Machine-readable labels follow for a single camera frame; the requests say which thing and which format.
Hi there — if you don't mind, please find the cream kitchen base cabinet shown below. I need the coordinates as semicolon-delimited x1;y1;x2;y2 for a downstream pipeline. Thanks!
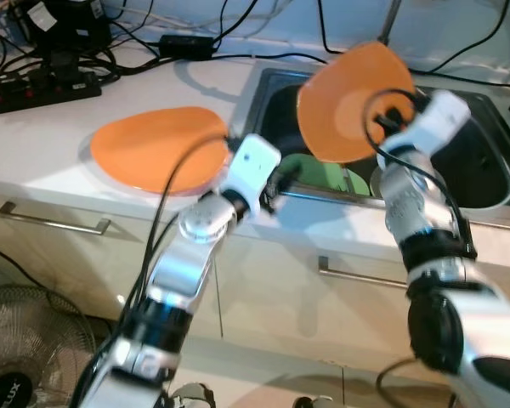
0;191;510;383

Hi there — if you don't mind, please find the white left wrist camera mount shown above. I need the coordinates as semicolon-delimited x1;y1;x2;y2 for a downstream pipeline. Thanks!
217;133;283;213

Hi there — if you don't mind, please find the orange square bowl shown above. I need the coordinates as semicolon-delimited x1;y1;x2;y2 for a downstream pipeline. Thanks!
296;41;417;164

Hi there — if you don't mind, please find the stainless steel sink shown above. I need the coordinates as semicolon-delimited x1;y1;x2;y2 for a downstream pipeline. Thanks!
238;66;510;224

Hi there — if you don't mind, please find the chrome faucet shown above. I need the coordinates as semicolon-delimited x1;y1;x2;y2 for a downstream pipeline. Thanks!
376;0;405;45

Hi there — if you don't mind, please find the black labelled electronics box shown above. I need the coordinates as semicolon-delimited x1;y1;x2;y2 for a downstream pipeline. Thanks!
21;0;111;48

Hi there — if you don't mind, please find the orange plate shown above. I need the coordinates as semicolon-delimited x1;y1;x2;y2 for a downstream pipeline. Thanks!
89;106;232;195

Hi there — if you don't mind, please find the green plate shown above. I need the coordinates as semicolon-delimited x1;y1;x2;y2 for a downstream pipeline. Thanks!
280;153;375;196

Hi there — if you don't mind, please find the long steel drawer handle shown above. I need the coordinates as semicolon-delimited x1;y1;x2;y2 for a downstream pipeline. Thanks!
0;201;111;237
317;255;409;290

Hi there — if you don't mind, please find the black power strip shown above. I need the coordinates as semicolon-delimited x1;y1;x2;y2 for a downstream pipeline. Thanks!
0;70;101;118

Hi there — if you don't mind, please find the thin black counter cable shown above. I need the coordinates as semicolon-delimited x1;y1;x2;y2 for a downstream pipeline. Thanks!
214;51;510;90

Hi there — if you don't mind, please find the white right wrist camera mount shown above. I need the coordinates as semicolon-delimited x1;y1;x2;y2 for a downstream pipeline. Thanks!
378;89;473;167

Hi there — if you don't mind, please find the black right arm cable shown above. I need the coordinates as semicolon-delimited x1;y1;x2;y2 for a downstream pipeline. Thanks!
361;85;473;256

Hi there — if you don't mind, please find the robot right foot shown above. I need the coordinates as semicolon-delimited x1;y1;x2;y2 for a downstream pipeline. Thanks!
293;395;334;408

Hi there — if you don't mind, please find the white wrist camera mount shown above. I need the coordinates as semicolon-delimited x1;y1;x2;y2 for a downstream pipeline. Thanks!
217;133;283;213
378;89;473;167

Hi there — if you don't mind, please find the black power adapter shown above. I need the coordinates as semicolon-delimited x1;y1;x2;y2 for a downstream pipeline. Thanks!
159;34;215;59

